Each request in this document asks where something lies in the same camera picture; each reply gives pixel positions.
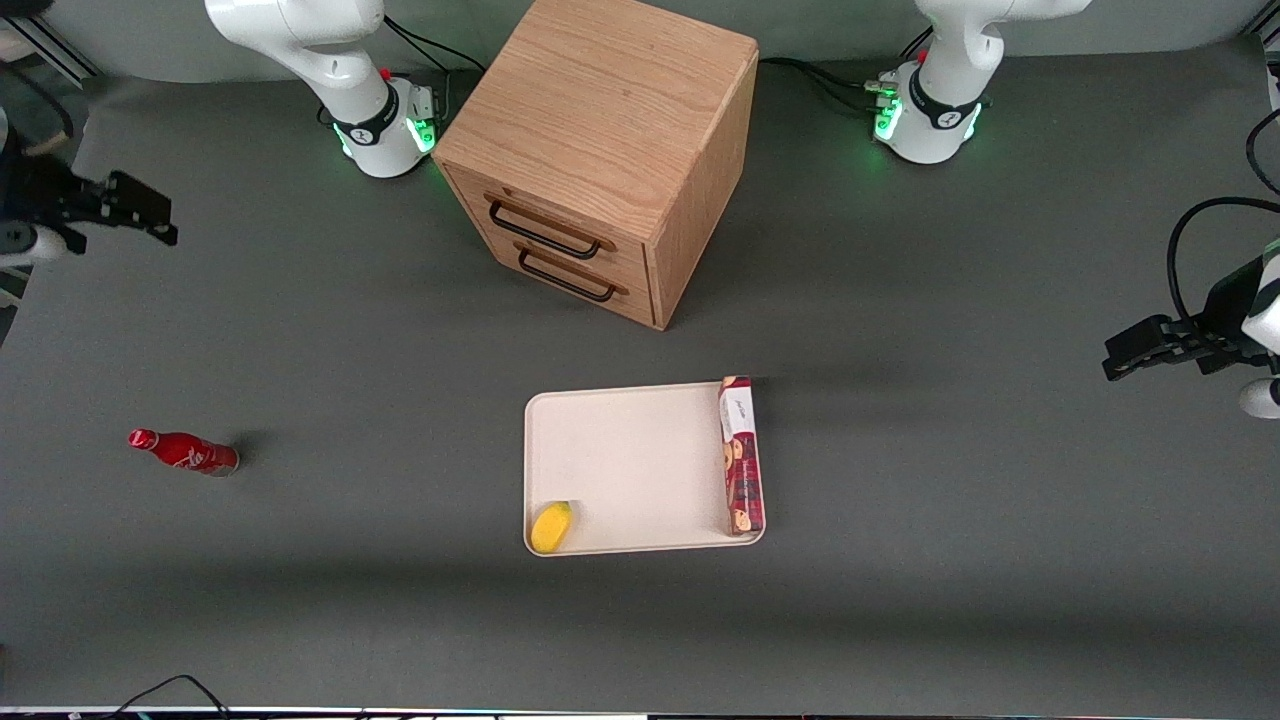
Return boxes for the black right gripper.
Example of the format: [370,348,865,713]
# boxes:
[0,150,180,247]

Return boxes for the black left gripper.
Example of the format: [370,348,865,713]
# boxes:
[1103,262,1271,383]

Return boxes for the red coke bottle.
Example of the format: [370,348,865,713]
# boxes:
[127,428,241,478]

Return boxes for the beige plastic tray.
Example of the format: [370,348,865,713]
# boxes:
[523,380,768,558]

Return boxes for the red cookie box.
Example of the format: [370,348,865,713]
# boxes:
[718,375,766,537]

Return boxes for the wooden drawer cabinet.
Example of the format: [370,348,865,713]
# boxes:
[431,0,760,332]

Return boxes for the yellow lemon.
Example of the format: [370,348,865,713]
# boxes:
[530,501,574,554]

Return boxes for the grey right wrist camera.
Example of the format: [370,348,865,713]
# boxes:
[0,226,68,268]

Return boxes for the aluminium frame profile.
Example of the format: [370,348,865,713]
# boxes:
[0,14,93,89]

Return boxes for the black right arm base cable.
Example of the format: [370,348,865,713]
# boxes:
[383,14,483,79]

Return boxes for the black arm base cable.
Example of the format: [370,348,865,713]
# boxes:
[758,26,933,113]
[383,14,483,79]

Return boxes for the black drawer handle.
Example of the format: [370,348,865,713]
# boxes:
[486,194,615,262]
[516,243,628,304]

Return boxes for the black left arm base cable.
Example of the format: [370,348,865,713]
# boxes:
[758,26,933,113]

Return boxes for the black table edge cable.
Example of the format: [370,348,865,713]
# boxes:
[100,674,233,720]

